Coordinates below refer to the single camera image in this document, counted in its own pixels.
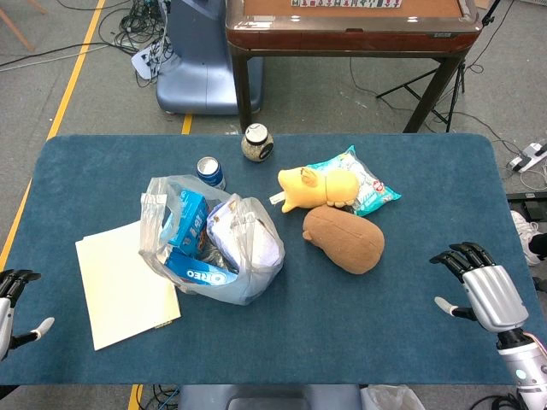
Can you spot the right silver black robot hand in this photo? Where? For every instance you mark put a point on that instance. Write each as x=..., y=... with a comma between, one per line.
x=491, y=294

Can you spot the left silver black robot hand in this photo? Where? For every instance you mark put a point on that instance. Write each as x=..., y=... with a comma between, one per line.
x=4, y=307

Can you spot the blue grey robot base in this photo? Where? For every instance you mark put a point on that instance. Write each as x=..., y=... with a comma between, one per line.
x=201, y=64

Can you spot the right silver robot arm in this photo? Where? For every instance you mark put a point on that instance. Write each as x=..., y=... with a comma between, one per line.
x=525, y=367

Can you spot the clear plastic bin bag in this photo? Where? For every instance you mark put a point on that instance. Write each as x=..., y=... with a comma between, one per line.
x=391, y=398

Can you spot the white sneaker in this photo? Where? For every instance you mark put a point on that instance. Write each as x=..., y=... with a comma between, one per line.
x=526, y=235

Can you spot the cream paper folder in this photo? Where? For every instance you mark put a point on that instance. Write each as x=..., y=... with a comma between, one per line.
x=124, y=286

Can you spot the white power strip with plugs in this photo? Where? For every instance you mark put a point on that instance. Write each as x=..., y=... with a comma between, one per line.
x=529, y=156

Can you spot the brown plush toy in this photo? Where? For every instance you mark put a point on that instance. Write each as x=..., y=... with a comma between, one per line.
x=346, y=239

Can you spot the teal snack packet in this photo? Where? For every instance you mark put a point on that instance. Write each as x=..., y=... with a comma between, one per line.
x=372, y=183

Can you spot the blue Oreo cookie box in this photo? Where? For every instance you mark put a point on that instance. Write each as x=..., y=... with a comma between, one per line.
x=201, y=273

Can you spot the blue snack box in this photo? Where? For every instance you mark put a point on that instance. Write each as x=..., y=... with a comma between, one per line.
x=190, y=222

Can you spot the yellow plush toy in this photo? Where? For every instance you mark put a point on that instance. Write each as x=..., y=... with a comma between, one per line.
x=316, y=188

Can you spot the black tripod stand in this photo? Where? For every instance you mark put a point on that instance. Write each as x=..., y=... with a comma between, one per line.
x=431, y=89

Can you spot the blue table mat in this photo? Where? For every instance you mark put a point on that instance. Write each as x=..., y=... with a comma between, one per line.
x=273, y=333

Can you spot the grey robot torso base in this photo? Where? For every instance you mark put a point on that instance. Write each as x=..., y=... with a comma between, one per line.
x=269, y=398

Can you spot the white purple snack packet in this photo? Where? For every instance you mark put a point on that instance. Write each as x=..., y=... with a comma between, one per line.
x=252, y=239

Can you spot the blue drink can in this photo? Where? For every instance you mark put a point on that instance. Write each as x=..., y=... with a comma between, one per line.
x=211, y=172

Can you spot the round glass jar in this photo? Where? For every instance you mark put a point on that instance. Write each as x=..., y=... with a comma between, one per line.
x=257, y=143

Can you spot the brown mahjong table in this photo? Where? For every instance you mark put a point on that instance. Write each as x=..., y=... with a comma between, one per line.
x=350, y=38

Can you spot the row of mahjong tiles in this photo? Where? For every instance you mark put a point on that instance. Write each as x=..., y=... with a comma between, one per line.
x=346, y=3

